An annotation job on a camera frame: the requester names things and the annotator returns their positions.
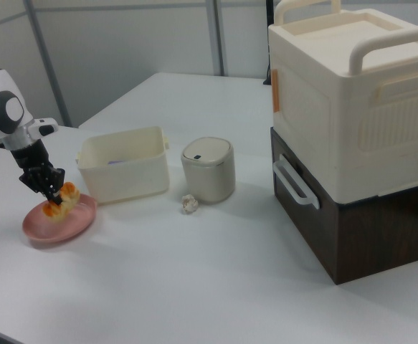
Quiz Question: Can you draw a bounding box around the cream storage box with handles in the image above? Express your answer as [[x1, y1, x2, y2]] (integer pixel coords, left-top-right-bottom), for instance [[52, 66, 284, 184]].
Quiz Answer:
[[267, 0, 418, 204]]

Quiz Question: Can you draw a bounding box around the bread with orange topping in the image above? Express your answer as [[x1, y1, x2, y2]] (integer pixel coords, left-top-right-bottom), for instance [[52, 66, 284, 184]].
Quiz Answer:
[[41, 181, 82, 221]]

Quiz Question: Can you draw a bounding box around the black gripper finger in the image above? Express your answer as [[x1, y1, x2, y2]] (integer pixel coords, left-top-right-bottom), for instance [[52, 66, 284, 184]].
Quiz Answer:
[[18, 167, 54, 202], [49, 166, 67, 206]]

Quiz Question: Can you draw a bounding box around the cream open plastic container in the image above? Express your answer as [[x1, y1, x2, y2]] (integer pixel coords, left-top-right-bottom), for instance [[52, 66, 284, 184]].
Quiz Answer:
[[76, 125, 171, 206]]

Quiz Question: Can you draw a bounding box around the dark brown drawer box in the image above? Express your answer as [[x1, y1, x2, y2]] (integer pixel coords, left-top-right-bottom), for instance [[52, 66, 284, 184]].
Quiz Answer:
[[270, 127, 418, 286]]

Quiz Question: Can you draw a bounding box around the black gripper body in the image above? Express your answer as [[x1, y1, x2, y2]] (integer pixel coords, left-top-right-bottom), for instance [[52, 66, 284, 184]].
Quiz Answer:
[[9, 139, 56, 177]]

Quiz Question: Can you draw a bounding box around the small cream trash can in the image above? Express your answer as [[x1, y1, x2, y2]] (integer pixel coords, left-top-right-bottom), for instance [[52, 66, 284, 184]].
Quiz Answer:
[[180, 136, 237, 206]]

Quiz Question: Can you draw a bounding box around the white drawer handle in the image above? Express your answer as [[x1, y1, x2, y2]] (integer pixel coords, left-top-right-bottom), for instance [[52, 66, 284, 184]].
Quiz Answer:
[[272, 153, 321, 209]]

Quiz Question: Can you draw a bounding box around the crumpled white paper ball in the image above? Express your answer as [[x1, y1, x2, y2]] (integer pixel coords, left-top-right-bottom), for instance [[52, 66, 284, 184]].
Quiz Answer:
[[180, 193, 199, 216]]

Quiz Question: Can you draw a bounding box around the black camera stand pole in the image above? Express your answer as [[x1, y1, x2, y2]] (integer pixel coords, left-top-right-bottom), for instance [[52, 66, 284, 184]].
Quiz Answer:
[[262, 0, 273, 86]]

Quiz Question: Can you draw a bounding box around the pink plate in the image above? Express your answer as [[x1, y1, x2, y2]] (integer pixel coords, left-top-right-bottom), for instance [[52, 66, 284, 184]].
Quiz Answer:
[[22, 193, 99, 246]]

